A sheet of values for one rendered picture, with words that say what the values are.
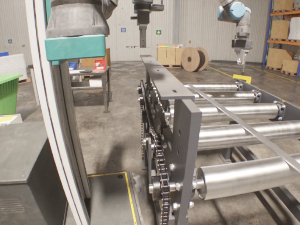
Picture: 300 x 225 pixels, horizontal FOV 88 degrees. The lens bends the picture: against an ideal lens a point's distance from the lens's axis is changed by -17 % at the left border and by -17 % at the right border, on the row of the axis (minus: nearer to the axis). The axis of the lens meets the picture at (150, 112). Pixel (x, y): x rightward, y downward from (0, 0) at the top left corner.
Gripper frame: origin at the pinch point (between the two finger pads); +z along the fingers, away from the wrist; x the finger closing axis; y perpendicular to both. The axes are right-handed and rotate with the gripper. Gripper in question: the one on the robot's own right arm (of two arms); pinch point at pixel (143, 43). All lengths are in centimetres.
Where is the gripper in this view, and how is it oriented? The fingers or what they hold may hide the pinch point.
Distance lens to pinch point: 85.0
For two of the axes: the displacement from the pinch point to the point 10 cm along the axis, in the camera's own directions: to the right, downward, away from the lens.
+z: 0.0, 9.2, 3.8
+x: 1.0, 3.8, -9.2
